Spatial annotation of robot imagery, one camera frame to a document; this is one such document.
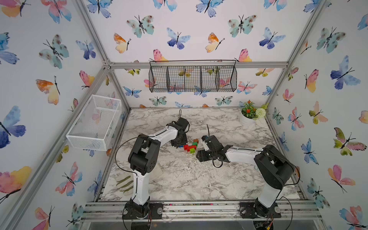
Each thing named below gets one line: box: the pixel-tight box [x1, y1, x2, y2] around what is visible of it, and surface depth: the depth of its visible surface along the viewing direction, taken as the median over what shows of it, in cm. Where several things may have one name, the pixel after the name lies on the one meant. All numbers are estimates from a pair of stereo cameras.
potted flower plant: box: [239, 100, 269, 127], surface depth 101 cm
